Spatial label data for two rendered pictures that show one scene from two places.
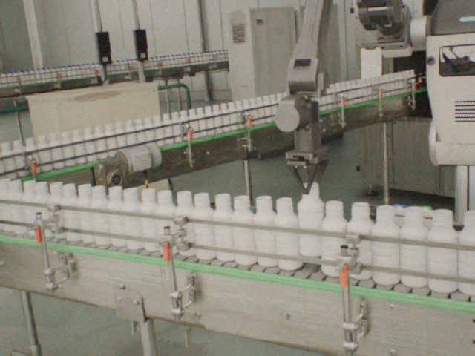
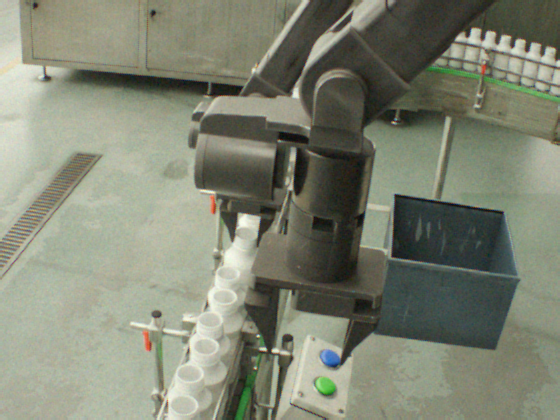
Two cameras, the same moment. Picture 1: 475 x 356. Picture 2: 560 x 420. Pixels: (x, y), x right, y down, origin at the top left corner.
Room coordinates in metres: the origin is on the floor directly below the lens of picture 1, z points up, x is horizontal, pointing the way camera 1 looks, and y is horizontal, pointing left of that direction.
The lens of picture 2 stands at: (0.93, -1.05, 1.81)
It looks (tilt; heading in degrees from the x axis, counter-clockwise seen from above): 31 degrees down; 66
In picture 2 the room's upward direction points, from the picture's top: 5 degrees clockwise
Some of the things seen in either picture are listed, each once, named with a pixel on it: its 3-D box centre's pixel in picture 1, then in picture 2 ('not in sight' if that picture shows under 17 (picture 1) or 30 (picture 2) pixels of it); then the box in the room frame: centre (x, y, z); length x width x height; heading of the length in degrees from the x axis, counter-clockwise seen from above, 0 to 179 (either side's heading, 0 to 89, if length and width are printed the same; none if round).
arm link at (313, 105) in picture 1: (305, 113); not in sight; (1.28, -0.16, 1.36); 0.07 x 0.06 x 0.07; 148
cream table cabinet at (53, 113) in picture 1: (101, 149); not in sight; (5.73, 1.32, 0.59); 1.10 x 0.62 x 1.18; 131
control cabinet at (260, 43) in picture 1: (264, 81); not in sight; (7.79, -0.47, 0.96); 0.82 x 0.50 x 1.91; 131
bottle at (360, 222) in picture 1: (361, 240); (223, 337); (1.21, -0.26, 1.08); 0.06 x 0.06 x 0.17
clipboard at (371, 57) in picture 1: (370, 64); not in sight; (5.17, -1.24, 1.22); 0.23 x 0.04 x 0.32; 41
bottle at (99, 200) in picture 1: (102, 215); not in sight; (1.60, 0.39, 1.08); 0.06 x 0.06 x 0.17
